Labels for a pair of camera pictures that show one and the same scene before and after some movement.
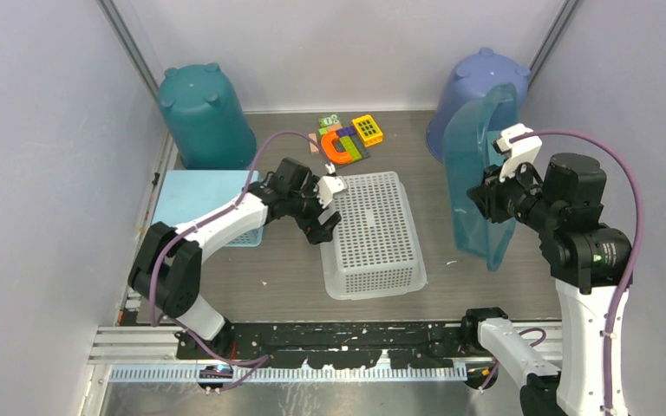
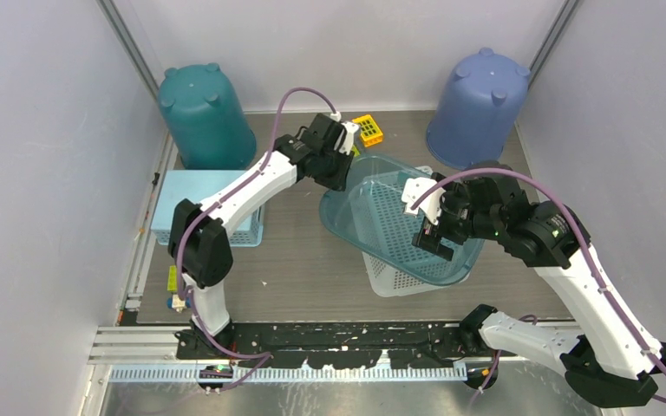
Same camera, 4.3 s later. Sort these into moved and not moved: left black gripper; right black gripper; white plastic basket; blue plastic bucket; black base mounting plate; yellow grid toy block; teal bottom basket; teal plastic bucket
Moved: teal bottom basket; left black gripper; right black gripper; white plastic basket
Not moved: yellow grid toy block; black base mounting plate; teal plastic bucket; blue plastic bucket
